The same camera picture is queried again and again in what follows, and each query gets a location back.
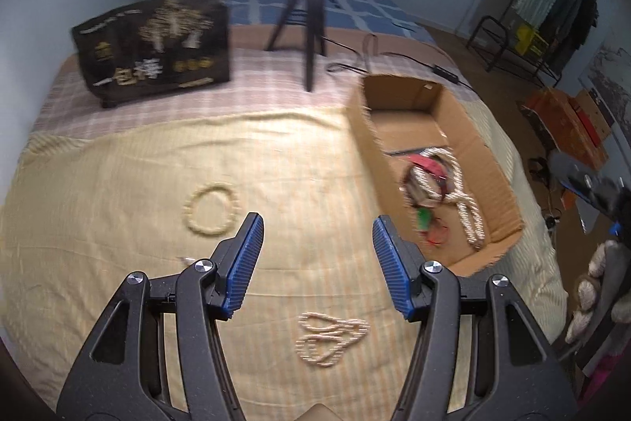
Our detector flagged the red strap wristwatch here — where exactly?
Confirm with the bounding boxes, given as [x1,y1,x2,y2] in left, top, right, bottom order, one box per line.
[401,154,450,208]

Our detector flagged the thin pearl strand necklace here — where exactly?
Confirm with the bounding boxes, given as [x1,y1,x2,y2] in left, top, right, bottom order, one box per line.
[294,311,372,369]

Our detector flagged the cream bead bracelet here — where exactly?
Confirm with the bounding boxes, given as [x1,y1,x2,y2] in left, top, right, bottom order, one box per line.
[182,183,243,238]

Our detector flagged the thick twisted pearl necklace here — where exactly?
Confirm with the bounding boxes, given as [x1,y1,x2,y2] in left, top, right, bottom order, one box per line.
[403,146,487,249]

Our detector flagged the black object on floor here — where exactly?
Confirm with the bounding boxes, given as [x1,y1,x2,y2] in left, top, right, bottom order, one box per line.
[527,157,552,190]

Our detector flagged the dark hanging clothes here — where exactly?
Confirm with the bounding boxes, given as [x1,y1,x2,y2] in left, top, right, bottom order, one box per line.
[538,0,599,76]

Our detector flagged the yellow black box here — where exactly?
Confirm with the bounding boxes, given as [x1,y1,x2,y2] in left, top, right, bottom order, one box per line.
[513,23,549,58]

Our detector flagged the black clothes rack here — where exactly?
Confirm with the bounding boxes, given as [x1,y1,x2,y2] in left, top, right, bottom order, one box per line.
[466,0,599,86]

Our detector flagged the black tripod stand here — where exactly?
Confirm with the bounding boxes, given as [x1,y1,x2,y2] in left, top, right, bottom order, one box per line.
[265,0,326,93]

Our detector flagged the pink plaid bed sheet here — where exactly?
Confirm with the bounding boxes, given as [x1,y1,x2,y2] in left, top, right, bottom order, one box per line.
[24,26,482,157]

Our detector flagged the green pendant red cord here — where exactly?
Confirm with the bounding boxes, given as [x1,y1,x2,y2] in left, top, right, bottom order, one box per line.
[414,207,452,248]

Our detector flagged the black power cable with switch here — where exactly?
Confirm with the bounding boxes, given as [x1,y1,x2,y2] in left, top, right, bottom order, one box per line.
[322,33,479,94]

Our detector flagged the black printed snack bag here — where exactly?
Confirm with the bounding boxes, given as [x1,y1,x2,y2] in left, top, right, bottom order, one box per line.
[71,0,231,108]

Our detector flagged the wall landscape painting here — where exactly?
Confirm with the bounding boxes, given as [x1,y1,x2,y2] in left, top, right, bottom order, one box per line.
[585,30,630,142]

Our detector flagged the open cardboard box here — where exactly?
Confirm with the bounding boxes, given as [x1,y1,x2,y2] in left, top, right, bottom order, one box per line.
[347,75,524,277]

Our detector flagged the yellow striped bed sheet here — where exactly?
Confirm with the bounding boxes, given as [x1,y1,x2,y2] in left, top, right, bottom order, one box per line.
[0,99,568,421]

